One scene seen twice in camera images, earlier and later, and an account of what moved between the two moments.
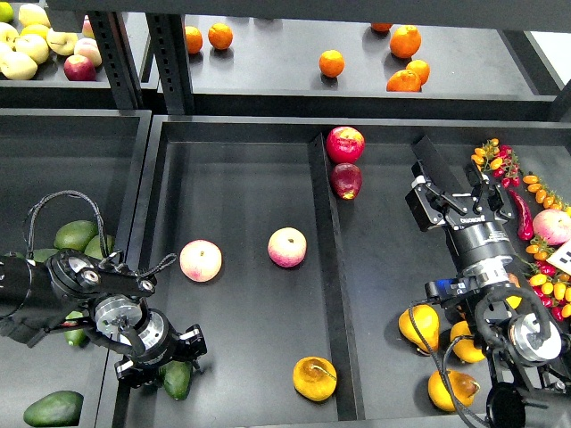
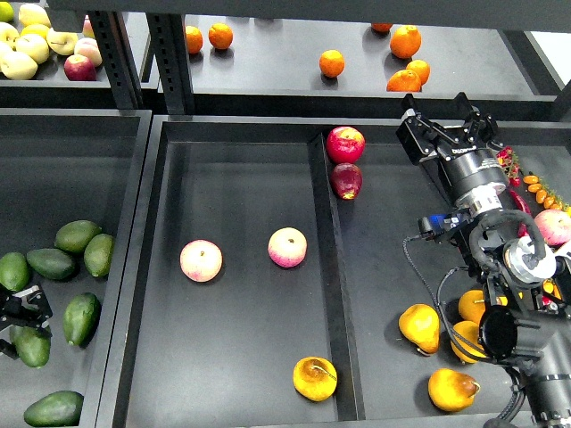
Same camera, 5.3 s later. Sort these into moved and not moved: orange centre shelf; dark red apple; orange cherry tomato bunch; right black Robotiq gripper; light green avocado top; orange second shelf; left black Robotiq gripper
Moved: right black Robotiq gripper; left black Robotiq gripper
Not moved: dark red apple; orange centre shelf; orange second shelf; orange cherry tomato bunch; light green avocado top
